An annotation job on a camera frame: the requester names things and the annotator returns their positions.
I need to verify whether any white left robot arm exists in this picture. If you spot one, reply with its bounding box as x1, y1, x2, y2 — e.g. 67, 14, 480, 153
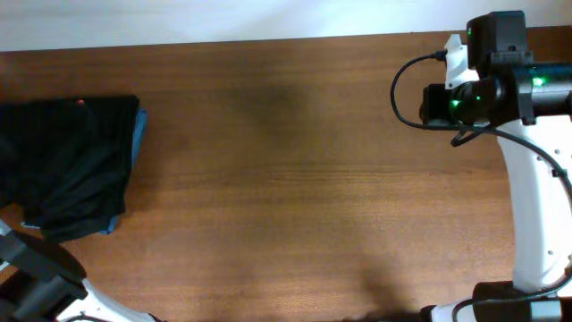
1, 223, 160, 322

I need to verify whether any black t-shirt with logo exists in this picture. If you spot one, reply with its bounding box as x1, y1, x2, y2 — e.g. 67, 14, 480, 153
1, 95, 147, 242

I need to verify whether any stack of folded dark clothes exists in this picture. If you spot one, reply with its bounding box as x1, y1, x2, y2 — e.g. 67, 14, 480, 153
21, 107, 147, 242

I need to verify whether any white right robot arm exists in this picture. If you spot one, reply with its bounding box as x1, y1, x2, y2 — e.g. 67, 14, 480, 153
420, 63, 571, 321

